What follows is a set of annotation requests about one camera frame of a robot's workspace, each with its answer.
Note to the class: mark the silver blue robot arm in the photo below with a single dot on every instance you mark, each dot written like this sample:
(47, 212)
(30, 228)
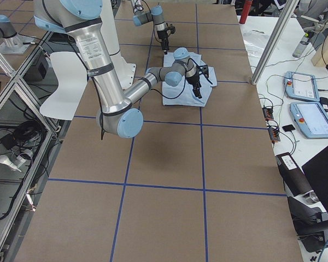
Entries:
(91, 25)
(142, 14)

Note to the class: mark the light blue button shirt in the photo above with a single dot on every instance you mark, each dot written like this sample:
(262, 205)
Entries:
(175, 88)

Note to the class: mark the lower blue teach pendant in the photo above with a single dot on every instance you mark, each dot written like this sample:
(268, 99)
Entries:
(310, 118)

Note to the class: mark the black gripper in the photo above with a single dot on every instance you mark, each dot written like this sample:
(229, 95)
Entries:
(193, 81)
(162, 36)

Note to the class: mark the black monitor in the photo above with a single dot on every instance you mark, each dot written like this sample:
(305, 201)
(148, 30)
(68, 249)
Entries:
(316, 173)

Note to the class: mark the clear plastic bag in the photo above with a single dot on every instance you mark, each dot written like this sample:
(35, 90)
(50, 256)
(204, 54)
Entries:
(255, 40)

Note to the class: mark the red bottle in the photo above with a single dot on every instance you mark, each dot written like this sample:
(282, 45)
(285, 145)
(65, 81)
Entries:
(245, 11)

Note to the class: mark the upper blue teach pendant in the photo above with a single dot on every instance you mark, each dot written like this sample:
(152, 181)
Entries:
(301, 86)

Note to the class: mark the white curved panel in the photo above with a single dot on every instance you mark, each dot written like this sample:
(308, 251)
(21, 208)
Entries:
(72, 80)

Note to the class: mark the aluminium frame post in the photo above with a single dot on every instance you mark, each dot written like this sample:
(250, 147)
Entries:
(273, 40)

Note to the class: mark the blue teach pendant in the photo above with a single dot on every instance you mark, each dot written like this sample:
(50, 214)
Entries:
(310, 118)
(301, 86)

